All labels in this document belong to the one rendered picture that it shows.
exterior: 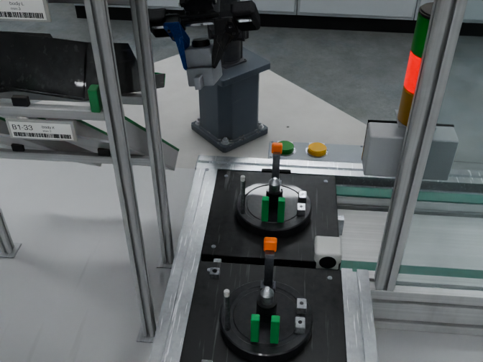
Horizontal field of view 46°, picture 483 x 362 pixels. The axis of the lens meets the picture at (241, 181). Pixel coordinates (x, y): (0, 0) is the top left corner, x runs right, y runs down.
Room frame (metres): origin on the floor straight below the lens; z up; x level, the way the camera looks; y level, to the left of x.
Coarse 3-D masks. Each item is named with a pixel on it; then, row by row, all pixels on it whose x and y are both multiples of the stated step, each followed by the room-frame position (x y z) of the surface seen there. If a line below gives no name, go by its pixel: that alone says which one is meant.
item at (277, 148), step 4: (272, 144) 0.87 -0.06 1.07; (276, 144) 0.87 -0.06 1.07; (280, 144) 0.87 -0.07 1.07; (272, 148) 0.86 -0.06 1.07; (276, 148) 0.86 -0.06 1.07; (280, 148) 0.86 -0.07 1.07; (272, 152) 0.86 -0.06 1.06; (276, 152) 0.85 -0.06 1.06; (280, 152) 0.86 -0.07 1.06; (272, 156) 0.84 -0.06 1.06; (276, 156) 0.84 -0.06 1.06; (272, 160) 0.86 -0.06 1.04; (276, 160) 0.86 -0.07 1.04; (272, 164) 0.85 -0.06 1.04; (276, 164) 0.85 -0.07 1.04; (272, 168) 0.85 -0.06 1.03; (276, 168) 0.85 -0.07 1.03; (272, 172) 0.85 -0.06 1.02; (276, 172) 0.85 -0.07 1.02; (272, 176) 0.85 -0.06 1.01; (276, 176) 0.84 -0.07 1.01
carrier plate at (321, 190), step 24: (216, 192) 0.85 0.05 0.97; (240, 192) 0.85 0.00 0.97; (312, 192) 0.85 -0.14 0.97; (216, 216) 0.78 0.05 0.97; (312, 216) 0.78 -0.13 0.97; (336, 216) 0.78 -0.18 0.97; (216, 240) 0.72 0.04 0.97; (240, 240) 0.72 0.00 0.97; (288, 240) 0.72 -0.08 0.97; (312, 240) 0.72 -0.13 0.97; (288, 264) 0.67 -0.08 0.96; (312, 264) 0.67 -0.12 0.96
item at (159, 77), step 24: (0, 48) 0.69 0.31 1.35; (24, 48) 0.68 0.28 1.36; (48, 48) 0.67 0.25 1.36; (72, 48) 0.67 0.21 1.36; (120, 48) 0.74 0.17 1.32; (0, 72) 0.67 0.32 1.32; (24, 72) 0.67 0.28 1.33; (48, 72) 0.66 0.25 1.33; (72, 72) 0.65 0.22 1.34; (120, 72) 0.73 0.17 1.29; (72, 96) 0.64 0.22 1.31
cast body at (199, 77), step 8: (192, 40) 0.87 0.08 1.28; (200, 40) 0.86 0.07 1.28; (208, 40) 0.86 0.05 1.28; (192, 48) 0.85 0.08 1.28; (200, 48) 0.84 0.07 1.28; (208, 48) 0.84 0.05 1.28; (192, 56) 0.84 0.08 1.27; (200, 56) 0.84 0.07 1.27; (208, 56) 0.83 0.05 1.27; (192, 64) 0.84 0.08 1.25; (200, 64) 0.83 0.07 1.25; (208, 64) 0.83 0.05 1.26; (192, 72) 0.83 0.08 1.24; (200, 72) 0.83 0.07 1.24; (208, 72) 0.82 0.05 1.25; (216, 72) 0.84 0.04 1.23; (192, 80) 0.82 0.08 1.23; (200, 80) 0.81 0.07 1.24; (208, 80) 0.82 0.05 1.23; (216, 80) 0.84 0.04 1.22; (200, 88) 0.80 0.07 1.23
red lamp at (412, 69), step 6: (408, 60) 0.67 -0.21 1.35; (414, 60) 0.65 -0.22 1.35; (420, 60) 0.64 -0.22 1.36; (408, 66) 0.66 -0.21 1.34; (414, 66) 0.65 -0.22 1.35; (408, 72) 0.66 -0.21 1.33; (414, 72) 0.65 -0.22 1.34; (408, 78) 0.65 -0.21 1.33; (414, 78) 0.64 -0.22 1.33; (408, 84) 0.65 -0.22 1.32; (414, 84) 0.64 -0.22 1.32; (408, 90) 0.65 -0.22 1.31; (414, 90) 0.64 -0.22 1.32
